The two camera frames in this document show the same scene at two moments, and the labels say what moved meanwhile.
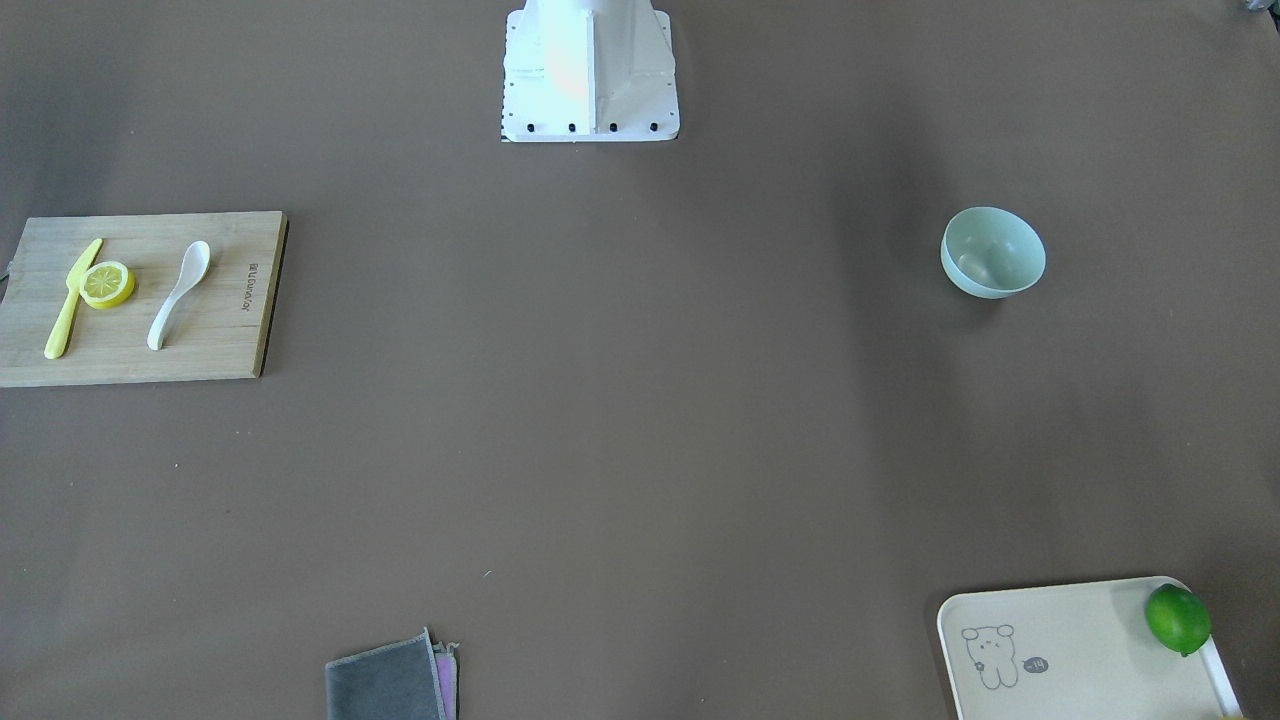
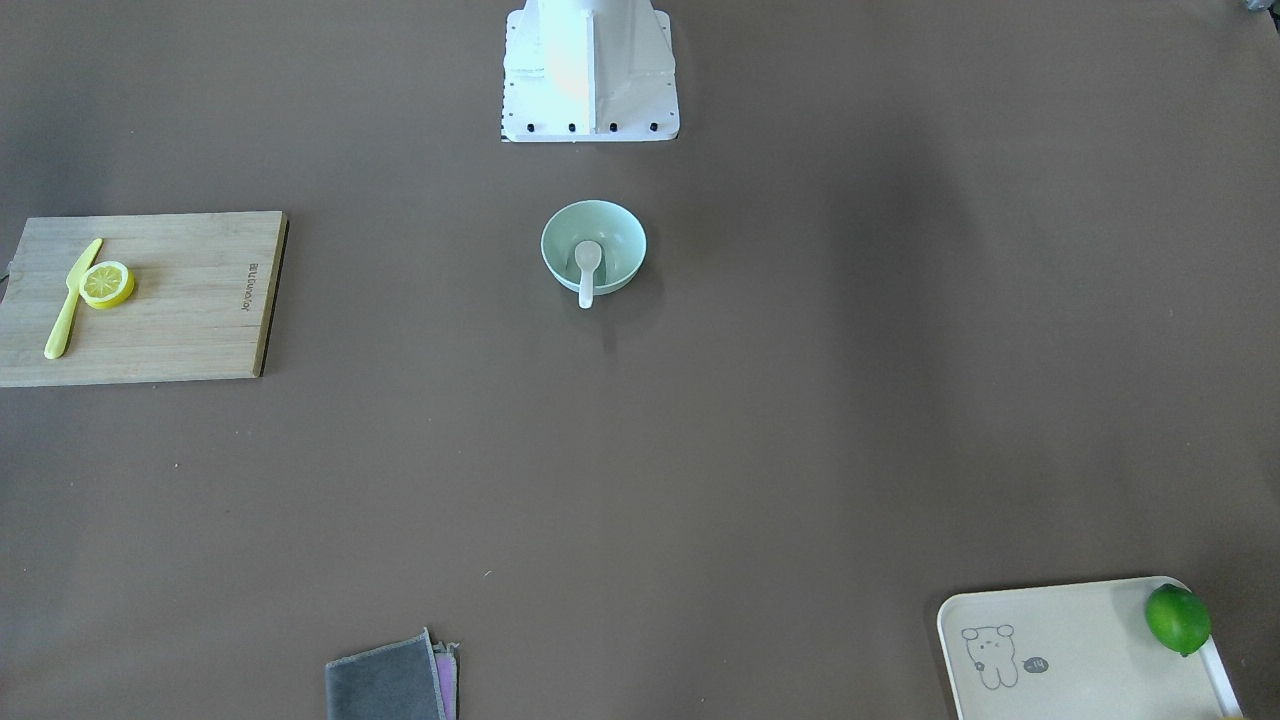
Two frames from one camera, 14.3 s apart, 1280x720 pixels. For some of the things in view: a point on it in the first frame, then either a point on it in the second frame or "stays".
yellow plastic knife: [58, 337] stays
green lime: [1178, 618] stays
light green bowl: [992, 253] -> [618, 231]
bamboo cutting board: [215, 328] stays
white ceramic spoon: [195, 266] -> [587, 257]
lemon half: [107, 284] stays
